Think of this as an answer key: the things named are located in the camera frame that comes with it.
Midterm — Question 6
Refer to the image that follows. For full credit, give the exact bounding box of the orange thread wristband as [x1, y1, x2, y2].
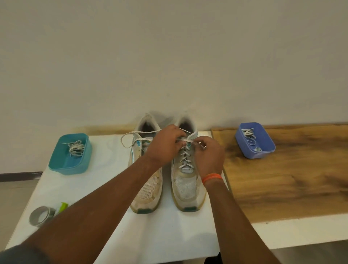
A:
[201, 173, 224, 185]

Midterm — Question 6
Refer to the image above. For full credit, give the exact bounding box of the grey tape roll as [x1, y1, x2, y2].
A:
[29, 206, 56, 228]

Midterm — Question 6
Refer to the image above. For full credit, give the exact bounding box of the person's left forearm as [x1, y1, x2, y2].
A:
[21, 155, 163, 264]

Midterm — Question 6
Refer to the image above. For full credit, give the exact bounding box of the green utility cutter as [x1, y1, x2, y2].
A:
[54, 202, 69, 216]

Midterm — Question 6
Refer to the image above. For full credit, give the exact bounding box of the teal plastic container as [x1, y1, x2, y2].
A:
[48, 133, 92, 176]

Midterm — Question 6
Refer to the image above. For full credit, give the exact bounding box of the person's right forearm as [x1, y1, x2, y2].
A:
[204, 179, 281, 264]

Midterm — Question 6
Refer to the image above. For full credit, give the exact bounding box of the blue plastic container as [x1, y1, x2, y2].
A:
[235, 122, 276, 159]

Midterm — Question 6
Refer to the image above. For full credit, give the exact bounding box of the person's left hand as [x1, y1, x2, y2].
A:
[145, 124, 187, 168]

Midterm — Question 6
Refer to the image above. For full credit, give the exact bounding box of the worn white sneaker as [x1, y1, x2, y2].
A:
[128, 113, 163, 214]
[170, 117, 207, 213]

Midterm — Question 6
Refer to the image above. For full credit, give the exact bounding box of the person's right hand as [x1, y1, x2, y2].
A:
[191, 136, 226, 180]

